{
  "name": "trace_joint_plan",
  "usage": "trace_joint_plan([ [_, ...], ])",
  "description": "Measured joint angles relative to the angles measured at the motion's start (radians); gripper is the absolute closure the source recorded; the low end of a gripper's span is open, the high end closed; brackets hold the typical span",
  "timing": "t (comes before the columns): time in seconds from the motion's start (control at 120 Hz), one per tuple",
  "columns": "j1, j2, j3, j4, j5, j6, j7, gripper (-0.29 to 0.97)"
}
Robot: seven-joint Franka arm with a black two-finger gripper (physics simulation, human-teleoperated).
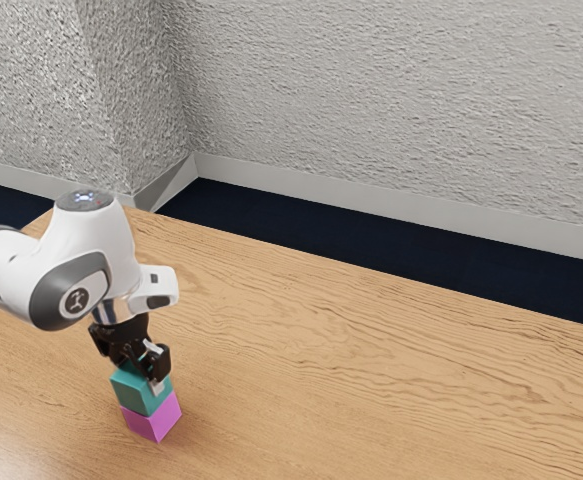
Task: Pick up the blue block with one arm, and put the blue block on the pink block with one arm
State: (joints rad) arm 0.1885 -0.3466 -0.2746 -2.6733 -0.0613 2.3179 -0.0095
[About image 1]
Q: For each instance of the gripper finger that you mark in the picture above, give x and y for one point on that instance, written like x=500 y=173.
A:
x=155 y=365

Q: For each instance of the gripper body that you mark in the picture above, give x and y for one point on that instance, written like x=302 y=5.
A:
x=116 y=336

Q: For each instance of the teal block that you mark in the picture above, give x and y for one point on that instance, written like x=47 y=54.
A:
x=133 y=392

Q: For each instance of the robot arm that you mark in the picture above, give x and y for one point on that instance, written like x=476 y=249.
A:
x=86 y=240

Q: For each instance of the pink block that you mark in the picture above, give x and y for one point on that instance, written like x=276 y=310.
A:
x=156 y=417

